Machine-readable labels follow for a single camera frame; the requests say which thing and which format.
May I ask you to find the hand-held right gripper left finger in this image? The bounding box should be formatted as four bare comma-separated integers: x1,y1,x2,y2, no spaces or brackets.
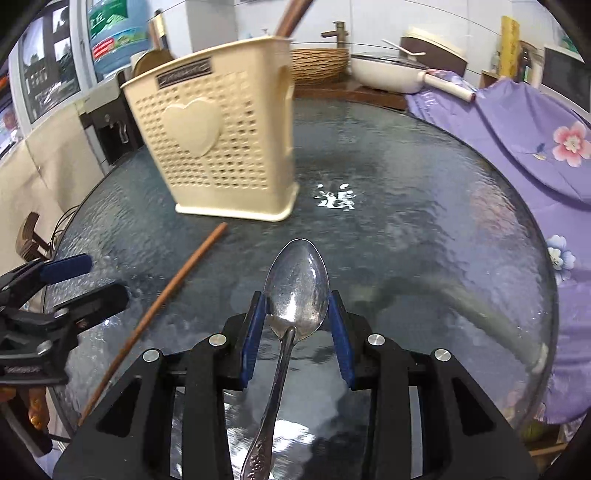
53,291,267,480

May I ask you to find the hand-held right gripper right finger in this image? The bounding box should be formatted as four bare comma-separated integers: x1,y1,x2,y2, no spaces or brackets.
327,290,539,480

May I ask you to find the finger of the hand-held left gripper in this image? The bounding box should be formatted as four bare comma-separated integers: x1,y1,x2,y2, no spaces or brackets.
0,282,129,354
0,254,93,306

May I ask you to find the steel spoon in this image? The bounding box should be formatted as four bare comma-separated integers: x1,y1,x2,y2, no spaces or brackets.
239,237,331,480

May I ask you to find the brown wooden chopstick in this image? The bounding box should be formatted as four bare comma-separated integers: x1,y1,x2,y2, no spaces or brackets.
78,222,229,428
276,0,311,38

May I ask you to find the cream plastic utensil holder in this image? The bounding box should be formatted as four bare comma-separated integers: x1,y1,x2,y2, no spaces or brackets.
121,36,301,223

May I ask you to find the person's left hand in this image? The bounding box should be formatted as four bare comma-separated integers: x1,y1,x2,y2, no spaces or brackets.
25,385,49,432

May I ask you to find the wooden chair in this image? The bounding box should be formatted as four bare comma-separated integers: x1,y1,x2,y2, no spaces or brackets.
15,211,51,261

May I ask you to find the water dispenser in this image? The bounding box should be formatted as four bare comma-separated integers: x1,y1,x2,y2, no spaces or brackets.
78,69,144,167

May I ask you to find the window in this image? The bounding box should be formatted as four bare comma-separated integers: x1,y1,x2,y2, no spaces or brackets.
0,0,86,158

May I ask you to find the blue water jug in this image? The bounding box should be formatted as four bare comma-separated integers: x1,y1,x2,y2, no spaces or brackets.
88,0,160,84

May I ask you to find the brown wooden board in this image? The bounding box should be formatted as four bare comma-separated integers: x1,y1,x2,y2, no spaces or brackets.
293,78,409,110

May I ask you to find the white frying pan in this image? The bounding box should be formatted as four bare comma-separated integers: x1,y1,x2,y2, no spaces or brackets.
350,52,477,103

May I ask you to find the woven brown basin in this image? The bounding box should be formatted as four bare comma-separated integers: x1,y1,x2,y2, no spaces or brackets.
290,47,350,85

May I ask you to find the purple floral cloth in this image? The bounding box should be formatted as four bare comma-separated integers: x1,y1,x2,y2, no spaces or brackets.
406,76,591,425

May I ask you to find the white ladle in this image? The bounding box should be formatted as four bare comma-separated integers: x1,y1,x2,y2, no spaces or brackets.
381,38,426,57

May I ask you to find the white brown rice cooker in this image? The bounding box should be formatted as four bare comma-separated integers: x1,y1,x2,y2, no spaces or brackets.
399,27,468,78

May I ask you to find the brass faucet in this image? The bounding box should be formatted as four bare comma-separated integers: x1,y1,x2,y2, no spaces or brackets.
321,21,346,49

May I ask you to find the yellow box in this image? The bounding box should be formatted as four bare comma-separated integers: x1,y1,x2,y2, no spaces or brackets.
500,16,522,81

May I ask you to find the dark monitor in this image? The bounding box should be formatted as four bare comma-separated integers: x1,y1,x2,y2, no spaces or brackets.
542,46,591,114

